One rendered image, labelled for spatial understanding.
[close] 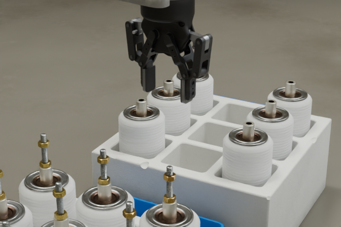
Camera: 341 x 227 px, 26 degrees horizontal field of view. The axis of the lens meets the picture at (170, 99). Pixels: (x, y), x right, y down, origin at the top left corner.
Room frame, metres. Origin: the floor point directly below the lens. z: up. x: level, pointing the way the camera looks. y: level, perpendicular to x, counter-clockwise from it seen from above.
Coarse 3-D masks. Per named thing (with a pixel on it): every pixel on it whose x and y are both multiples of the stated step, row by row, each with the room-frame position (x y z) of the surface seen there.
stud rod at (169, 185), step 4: (168, 168) 0.98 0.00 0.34; (172, 168) 0.99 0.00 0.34; (168, 172) 0.98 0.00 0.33; (172, 172) 0.99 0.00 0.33; (168, 184) 0.98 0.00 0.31; (172, 184) 0.99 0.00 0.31; (168, 188) 0.98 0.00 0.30; (172, 188) 0.99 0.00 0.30; (168, 192) 0.98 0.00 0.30; (172, 192) 0.99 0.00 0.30; (168, 196) 0.98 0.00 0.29; (172, 196) 0.99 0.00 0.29
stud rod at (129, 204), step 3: (129, 201) 0.89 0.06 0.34; (126, 204) 0.88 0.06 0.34; (129, 204) 0.88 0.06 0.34; (132, 204) 0.88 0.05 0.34; (126, 207) 0.88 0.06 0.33; (129, 207) 0.88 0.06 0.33; (132, 207) 0.88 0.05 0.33; (126, 210) 0.88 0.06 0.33; (129, 210) 0.88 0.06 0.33; (132, 210) 0.88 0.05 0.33; (126, 219) 0.88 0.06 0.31; (129, 219) 0.88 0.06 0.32; (132, 219) 0.88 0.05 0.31; (126, 222) 0.88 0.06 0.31; (129, 222) 0.88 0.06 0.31; (132, 222) 0.88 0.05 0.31; (126, 225) 0.88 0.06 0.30; (129, 225) 0.88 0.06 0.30; (132, 225) 0.88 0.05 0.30
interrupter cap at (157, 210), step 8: (152, 208) 1.01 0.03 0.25; (160, 208) 1.01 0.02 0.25; (184, 208) 1.01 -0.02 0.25; (152, 216) 0.98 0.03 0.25; (160, 216) 0.99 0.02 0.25; (184, 216) 0.99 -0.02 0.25; (192, 216) 0.98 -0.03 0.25; (152, 224) 0.96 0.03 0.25; (160, 224) 0.96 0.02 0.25; (168, 224) 0.96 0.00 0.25; (176, 224) 0.96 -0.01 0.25; (184, 224) 0.96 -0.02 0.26
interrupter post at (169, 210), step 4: (176, 200) 0.99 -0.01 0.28; (164, 204) 0.98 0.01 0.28; (168, 204) 0.98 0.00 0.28; (172, 204) 0.98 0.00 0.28; (176, 204) 0.98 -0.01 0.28; (164, 208) 0.98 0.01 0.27; (168, 208) 0.98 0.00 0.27; (172, 208) 0.98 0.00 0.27; (176, 208) 0.98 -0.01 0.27; (164, 212) 0.98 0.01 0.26; (168, 212) 0.98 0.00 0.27; (172, 212) 0.98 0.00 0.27; (176, 212) 0.98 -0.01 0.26; (164, 216) 0.98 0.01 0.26; (168, 216) 0.98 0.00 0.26; (172, 216) 0.98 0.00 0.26; (176, 216) 0.98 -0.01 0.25; (168, 220) 0.98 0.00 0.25
